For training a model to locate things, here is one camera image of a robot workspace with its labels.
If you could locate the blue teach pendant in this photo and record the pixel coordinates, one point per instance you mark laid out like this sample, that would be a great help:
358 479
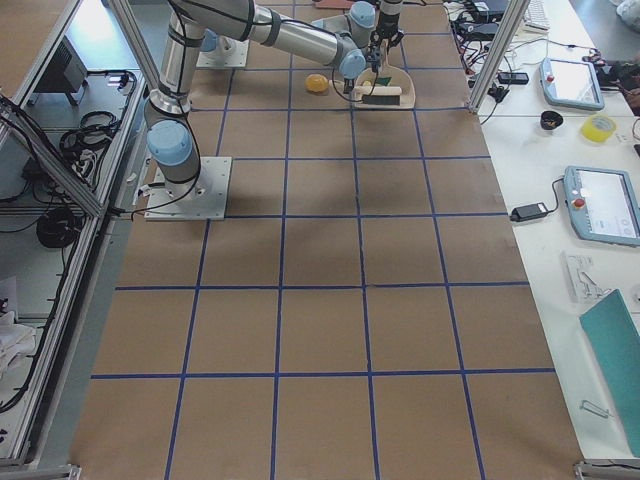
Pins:
602 205
571 84

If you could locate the yellow tape roll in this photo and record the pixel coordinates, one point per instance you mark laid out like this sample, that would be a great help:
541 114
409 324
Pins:
598 128

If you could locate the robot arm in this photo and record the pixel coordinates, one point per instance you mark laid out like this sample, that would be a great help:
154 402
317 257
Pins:
216 35
363 30

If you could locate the blue teach pendant far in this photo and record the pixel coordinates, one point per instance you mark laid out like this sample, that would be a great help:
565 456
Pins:
571 84

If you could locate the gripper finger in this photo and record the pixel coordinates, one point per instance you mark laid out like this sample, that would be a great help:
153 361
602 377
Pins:
348 85

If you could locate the aluminium frame post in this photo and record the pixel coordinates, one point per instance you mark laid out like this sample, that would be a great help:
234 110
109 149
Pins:
505 33

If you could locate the teal folder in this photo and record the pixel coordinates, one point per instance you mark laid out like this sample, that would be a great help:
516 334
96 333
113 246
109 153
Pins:
614 339

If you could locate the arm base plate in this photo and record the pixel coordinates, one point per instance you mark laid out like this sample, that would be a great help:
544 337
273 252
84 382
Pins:
206 200
222 53

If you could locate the beige plastic dustpan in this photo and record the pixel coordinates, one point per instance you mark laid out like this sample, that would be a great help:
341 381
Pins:
399 77

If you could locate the small black bowl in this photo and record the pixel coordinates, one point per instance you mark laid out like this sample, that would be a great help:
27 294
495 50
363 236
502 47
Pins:
550 120

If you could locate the white hand brush black bristles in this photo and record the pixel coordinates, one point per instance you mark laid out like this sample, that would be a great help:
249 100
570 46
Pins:
377 96

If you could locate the black power adapter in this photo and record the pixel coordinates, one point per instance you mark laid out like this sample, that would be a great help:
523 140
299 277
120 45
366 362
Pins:
529 212

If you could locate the orange yellow bread lump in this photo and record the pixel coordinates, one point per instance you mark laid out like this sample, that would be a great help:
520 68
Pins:
316 84

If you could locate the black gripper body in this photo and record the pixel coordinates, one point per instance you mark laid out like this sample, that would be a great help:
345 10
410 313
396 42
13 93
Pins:
387 19
363 76

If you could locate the blue teach pendant near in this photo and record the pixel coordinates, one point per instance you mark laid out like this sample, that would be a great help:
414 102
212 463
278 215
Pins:
602 205

